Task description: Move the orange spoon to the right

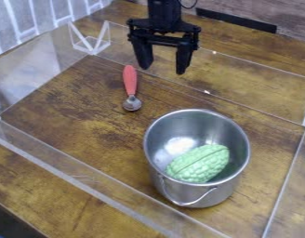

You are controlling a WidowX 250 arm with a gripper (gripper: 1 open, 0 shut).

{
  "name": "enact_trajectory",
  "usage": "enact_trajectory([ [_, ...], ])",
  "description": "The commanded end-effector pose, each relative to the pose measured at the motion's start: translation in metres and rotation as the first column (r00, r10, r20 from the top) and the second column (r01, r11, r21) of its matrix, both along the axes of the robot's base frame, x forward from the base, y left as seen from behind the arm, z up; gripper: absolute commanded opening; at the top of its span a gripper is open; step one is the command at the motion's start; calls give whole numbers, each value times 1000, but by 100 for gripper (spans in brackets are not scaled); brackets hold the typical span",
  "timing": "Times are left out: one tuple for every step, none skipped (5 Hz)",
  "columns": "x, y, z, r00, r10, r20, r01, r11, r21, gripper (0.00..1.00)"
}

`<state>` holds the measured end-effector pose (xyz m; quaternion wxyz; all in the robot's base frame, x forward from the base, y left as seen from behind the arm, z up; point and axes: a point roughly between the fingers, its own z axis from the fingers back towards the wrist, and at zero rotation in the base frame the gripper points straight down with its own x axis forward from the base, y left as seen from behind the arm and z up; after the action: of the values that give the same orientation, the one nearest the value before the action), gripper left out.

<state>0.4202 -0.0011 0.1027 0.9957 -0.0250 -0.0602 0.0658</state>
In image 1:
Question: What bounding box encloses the green bitter gourd toy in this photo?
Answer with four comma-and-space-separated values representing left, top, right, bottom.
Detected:
165, 144, 229, 183

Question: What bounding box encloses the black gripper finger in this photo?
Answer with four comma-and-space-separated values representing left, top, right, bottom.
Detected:
132, 38, 153, 70
176, 44, 193, 74

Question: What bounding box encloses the clear acrylic corner bracket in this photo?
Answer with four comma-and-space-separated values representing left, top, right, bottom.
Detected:
68, 21, 110, 55

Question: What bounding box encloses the black wall strip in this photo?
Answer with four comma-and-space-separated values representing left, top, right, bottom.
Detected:
196, 7, 277, 33

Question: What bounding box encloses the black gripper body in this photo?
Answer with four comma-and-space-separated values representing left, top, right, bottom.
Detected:
125, 0, 203, 51

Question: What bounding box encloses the stainless steel pot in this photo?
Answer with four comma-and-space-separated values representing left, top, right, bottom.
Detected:
144, 109, 251, 208

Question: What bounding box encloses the orange handled metal spoon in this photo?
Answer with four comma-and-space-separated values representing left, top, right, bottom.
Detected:
122, 65, 141, 112

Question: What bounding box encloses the black cable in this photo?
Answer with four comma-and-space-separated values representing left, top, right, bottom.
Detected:
177, 0, 200, 10

